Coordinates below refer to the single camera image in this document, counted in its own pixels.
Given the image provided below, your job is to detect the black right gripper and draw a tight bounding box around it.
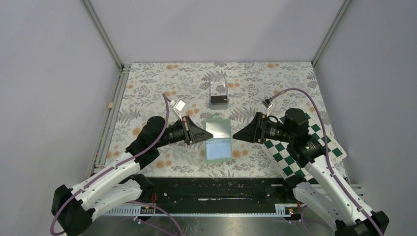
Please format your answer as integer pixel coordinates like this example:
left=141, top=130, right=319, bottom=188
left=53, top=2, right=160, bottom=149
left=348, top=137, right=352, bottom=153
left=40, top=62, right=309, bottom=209
left=233, top=112, right=294, bottom=144

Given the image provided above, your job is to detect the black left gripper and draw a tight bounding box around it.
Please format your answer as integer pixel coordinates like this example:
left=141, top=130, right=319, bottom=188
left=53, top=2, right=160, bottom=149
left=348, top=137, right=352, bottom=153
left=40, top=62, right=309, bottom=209
left=155, top=116, right=214, bottom=148

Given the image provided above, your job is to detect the green card holder wallet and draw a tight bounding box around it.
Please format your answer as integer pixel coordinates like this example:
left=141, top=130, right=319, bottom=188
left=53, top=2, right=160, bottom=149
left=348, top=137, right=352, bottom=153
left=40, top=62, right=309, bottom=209
left=203, top=113, right=232, bottom=164

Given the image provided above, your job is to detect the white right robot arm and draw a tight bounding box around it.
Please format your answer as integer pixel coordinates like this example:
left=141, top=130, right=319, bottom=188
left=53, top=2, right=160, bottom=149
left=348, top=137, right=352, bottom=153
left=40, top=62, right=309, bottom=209
left=233, top=108, right=389, bottom=236

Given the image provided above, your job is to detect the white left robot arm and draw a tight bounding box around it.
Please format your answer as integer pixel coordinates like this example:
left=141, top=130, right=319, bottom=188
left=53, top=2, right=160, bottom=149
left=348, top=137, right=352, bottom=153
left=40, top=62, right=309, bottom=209
left=50, top=116, right=213, bottom=236

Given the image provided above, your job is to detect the dark credit card stack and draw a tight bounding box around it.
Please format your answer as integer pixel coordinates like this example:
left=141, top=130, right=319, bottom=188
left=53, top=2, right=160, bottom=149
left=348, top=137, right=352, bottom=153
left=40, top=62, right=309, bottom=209
left=209, top=95, right=228, bottom=105

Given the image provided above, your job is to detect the clear card box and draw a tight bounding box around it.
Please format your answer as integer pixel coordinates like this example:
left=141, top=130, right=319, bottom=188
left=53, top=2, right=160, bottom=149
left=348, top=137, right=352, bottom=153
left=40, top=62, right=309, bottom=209
left=208, top=71, right=229, bottom=110

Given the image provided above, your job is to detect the floral patterned table mat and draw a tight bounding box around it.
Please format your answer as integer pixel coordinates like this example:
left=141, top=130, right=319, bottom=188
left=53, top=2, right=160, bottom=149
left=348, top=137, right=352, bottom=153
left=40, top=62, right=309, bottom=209
left=111, top=62, right=333, bottom=177

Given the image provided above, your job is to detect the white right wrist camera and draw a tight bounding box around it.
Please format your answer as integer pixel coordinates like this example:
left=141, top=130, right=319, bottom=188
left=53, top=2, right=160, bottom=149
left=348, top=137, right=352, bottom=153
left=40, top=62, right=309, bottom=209
left=262, top=98, right=274, bottom=116

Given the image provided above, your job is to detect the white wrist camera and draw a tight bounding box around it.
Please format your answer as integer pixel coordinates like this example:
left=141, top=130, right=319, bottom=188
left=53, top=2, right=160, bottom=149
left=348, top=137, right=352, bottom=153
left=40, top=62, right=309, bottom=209
left=262, top=98, right=274, bottom=116
left=170, top=99, right=186, bottom=120

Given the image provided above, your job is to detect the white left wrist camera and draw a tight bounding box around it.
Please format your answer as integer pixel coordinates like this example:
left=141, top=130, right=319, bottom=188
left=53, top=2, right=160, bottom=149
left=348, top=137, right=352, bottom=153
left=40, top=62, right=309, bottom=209
left=170, top=99, right=186, bottom=120

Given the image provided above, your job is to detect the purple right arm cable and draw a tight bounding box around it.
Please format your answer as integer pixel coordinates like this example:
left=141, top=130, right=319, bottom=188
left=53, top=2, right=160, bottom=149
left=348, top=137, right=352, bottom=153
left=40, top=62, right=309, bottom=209
left=268, top=88, right=385, bottom=236

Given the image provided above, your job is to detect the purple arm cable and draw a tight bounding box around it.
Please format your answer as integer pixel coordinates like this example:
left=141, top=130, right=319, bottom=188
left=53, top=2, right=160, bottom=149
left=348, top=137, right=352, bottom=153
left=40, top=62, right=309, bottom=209
left=49, top=93, right=183, bottom=236
left=268, top=88, right=385, bottom=236

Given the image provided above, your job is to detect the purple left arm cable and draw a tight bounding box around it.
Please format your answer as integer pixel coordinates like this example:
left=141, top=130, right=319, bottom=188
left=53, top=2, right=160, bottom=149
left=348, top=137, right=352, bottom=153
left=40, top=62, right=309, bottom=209
left=49, top=93, right=183, bottom=236

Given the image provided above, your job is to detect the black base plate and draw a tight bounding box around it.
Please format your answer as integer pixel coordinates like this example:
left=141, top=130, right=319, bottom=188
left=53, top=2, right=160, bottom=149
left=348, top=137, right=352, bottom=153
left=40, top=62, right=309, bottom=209
left=89, top=174, right=322, bottom=214

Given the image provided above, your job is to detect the aluminium frame rail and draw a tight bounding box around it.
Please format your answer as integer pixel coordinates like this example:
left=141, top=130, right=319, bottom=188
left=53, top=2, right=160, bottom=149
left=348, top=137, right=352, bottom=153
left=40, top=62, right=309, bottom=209
left=71, top=63, right=131, bottom=236

